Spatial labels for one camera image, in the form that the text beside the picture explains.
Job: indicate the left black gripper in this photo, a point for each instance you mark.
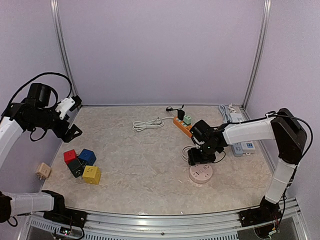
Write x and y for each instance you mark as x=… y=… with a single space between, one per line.
x=69 y=136

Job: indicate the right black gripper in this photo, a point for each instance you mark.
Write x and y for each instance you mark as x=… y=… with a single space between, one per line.
x=193 y=158

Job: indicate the pink round power strip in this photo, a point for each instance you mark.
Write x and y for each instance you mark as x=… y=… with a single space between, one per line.
x=200 y=173

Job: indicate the orange power strip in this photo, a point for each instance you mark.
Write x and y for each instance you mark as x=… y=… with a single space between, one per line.
x=138 y=126

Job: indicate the mint green plug adapter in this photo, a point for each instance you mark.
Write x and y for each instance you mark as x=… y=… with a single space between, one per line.
x=187 y=120

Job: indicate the black power adapter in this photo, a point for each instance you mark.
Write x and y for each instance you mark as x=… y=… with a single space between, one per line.
x=180 y=111

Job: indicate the beige plug adapter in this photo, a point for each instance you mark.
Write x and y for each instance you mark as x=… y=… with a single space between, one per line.
x=43 y=171

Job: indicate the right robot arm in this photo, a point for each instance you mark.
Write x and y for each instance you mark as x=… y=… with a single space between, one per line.
x=282 y=127

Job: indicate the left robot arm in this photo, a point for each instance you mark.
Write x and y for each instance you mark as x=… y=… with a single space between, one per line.
x=32 y=113

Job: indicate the red cube socket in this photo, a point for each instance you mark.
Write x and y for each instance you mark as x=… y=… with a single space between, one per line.
x=69 y=156

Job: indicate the blue cube socket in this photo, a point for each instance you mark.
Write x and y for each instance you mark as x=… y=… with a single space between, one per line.
x=87 y=156

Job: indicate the dark green cube socket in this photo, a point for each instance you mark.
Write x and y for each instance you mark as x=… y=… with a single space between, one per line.
x=77 y=167

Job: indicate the blue-grey power strip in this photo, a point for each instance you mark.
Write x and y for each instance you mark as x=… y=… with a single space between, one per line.
x=230 y=115

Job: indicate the yellow cube socket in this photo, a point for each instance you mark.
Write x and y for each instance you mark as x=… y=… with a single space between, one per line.
x=91 y=175

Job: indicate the white power strip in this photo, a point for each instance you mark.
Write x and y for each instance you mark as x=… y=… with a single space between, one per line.
x=248 y=147

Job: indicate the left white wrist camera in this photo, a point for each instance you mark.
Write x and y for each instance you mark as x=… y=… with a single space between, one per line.
x=68 y=104

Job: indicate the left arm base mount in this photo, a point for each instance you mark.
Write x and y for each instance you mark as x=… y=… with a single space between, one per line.
x=71 y=217

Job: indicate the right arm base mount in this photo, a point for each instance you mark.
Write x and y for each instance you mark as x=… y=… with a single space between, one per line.
x=255 y=216

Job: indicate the right aluminium frame post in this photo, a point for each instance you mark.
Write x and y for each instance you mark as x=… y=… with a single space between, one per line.
x=258 y=52

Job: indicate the aluminium frame post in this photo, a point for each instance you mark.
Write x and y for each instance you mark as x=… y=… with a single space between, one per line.
x=54 y=5
x=258 y=52

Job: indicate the aluminium front rail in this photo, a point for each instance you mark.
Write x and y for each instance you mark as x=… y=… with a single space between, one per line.
x=225 y=225

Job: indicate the left aluminium frame post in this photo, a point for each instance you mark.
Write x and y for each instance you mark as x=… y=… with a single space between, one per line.
x=54 y=5

